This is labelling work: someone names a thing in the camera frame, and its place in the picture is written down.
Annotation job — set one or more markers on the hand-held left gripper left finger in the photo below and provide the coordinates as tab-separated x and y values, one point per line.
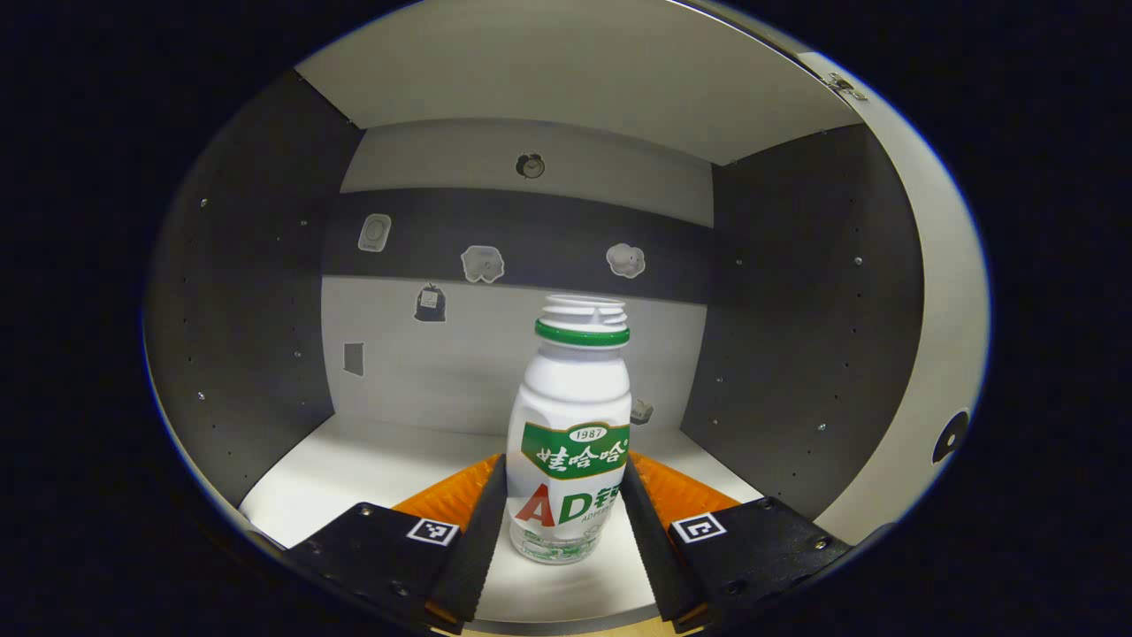
478	548

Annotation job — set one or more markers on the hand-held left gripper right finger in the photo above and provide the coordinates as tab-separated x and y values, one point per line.
659	557

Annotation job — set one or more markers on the white bottle with green label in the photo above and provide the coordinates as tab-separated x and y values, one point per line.
570	389

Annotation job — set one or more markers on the white cabinet lower shelf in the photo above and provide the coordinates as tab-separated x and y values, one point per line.
354	478

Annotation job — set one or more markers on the white cabinet shelf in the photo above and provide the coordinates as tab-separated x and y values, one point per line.
575	71
354	478

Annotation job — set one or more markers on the white cabinet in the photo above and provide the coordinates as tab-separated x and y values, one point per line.
495	363

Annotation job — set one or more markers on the white cabinet right door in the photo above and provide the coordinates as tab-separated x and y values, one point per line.
937	310

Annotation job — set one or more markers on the white cabinet upper shelf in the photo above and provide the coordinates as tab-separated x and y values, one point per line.
575	71

